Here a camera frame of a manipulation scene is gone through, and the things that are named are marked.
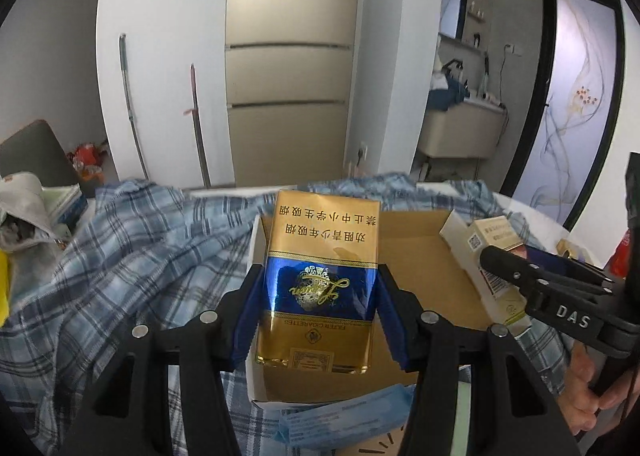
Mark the round beige slotted disc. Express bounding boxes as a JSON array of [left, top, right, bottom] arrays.
[[350, 428, 406, 456]]

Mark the yellow packet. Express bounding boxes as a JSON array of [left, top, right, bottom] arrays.
[[0, 251, 11, 327]]

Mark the wall mirror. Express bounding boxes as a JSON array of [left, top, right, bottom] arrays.
[[440, 0, 469, 40]]

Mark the person's right hand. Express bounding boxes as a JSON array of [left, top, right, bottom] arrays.
[[566, 343, 640, 432]]

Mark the red mop handle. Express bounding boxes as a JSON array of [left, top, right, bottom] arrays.
[[189, 64, 212, 189]]

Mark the shallow cardboard box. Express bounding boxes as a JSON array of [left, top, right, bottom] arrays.
[[246, 209, 493, 409]]

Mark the floral glass door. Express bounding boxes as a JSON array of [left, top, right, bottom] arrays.
[[500, 0, 626, 224]]

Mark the stack of tissue packs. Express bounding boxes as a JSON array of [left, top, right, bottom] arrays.
[[42, 185, 90, 237]]

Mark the grey chair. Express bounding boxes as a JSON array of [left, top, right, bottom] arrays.
[[0, 119, 83, 187]]

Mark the white plastic bag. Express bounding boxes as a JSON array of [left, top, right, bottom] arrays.
[[0, 172, 62, 254]]

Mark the beige sink cabinet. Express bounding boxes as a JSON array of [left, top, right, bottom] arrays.
[[417, 99, 506, 159]]

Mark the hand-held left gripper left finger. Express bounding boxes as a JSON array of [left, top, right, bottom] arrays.
[[60, 263, 266, 456]]

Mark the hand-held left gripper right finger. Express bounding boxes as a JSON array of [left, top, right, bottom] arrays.
[[376, 263, 581, 456]]

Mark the blue towel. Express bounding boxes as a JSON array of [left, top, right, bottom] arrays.
[[427, 76, 468, 112]]

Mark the gold and blue cigarette pack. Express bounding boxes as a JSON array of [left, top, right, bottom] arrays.
[[254, 189, 382, 374]]

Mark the blue plaid cloth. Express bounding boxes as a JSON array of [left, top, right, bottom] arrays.
[[0, 171, 571, 456]]

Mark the beige refrigerator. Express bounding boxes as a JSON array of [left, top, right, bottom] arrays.
[[224, 0, 362, 187]]

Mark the white and gold cigarette pack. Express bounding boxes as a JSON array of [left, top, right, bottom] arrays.
[[439, 210, 533, 337]]

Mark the grey mop handle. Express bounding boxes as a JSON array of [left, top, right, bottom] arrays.
[[118, 34, 151, 182]]

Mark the blue plastic packet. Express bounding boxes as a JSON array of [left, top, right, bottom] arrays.
[[277, 383, 418, 448]]

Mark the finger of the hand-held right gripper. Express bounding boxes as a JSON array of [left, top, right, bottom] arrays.
[[478, 245, 597, 343], [525, 247, 617, 287]]

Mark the red and blue snack bag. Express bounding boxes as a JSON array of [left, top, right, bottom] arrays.
[[607, 223, 632, 277]]

